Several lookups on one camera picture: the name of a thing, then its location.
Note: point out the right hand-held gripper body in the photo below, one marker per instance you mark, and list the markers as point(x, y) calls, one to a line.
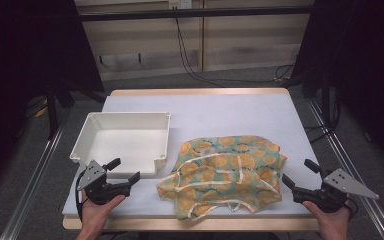
point(333, 196)

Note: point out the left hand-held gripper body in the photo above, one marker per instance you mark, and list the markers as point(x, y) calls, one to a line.
point(96, 191)

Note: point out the orange-print fabric bag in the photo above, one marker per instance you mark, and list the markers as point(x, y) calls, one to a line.
point(223, 173)

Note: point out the person's left hand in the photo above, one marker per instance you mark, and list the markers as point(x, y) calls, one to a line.
point(96, 215)

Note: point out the person's right hand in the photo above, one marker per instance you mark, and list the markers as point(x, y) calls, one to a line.
point(333, 223)

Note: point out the white plastic bin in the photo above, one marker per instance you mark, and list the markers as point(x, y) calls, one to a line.
point(126, 146)

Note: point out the black metal stand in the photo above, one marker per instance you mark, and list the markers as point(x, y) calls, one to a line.
point(326, 100)

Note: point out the black tripod stand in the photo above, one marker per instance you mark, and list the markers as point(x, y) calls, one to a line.
point(51, 113)

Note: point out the yellow tape strip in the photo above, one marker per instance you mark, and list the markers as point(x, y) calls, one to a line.
point(41, 111)

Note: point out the light grey table mat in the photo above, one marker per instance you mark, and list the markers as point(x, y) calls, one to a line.
point(226, 113)

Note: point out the black curtain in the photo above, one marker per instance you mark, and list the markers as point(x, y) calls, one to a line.
point(30, 50)
point(363, 66)

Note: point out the black horizontal bar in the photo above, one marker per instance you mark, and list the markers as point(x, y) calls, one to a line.
point(196, 13)

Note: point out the metal floor rail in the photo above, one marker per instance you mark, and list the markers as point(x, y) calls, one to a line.
point(356, 173)
point(33, 180)

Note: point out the white wall socket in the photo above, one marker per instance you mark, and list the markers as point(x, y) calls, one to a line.
point(180, 4)

